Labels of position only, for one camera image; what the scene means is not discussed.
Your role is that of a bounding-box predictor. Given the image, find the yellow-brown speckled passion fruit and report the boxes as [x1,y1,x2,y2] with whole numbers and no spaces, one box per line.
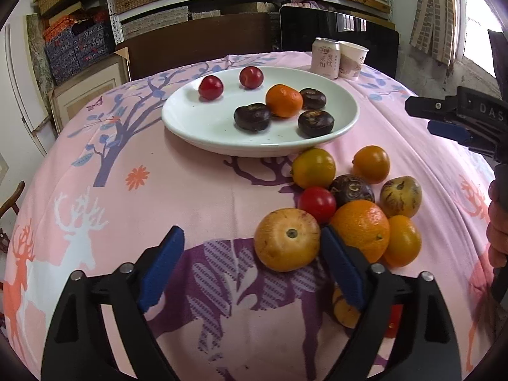
[379,176,423,218]

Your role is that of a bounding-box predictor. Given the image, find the pink deer-print tablecloth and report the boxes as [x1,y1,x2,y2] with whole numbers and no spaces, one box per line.
[5,52,493,380]

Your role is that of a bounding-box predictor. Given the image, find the blue patterned boxes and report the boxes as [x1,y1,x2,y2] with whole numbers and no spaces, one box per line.
[45,22,115,85]

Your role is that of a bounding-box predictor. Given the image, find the large yellow-orange fruit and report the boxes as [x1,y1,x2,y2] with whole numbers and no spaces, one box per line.
[253,208,320,272]

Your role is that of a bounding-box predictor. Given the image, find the wooden chair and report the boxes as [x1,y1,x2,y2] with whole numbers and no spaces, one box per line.
[0,181,26,255]

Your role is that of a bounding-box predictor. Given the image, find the dark purple passion fruit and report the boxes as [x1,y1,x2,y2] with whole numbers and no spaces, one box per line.
[298,109,335,138]

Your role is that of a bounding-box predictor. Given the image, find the pink drink can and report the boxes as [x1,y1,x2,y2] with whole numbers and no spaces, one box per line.
[310,37,340,80]

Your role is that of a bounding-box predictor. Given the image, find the large orange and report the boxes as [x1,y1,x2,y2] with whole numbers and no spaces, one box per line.
[329,200,390,263]

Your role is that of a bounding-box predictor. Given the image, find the dark brown board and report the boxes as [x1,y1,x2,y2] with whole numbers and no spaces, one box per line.
[116,13,273,79]

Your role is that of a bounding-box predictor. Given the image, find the white oval plate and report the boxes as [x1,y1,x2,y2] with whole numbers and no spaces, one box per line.
[162,66,360,157]

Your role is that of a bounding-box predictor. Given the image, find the person's right hand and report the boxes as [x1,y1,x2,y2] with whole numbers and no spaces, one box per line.
[486,181,508,267]

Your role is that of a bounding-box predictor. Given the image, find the dark speckled passion fruit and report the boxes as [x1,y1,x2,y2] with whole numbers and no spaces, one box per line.
[329,175,375,207]

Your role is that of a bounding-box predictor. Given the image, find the small orange tangerine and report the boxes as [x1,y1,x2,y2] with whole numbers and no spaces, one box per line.
[352,145,391,184]

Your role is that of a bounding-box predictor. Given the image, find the black panel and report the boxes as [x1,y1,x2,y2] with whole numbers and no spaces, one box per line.
[280,5,399,77]

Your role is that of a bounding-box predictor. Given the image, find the small yellow fruit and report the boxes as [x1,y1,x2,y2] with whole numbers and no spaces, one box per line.
[332,286,360,329]

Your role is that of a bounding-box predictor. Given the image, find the framed picture on floor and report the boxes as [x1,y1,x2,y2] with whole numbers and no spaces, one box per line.
[49,47,131,134]

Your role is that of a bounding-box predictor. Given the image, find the red tomato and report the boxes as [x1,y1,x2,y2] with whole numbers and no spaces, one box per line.
[298,187,337,224]

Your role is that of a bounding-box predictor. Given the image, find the red plum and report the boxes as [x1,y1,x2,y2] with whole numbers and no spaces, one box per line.
[198,76,224,101]
[239,66,264,90]

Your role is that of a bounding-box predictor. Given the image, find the white paper cup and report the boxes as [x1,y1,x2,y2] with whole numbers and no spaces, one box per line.
[339,40,369,81]

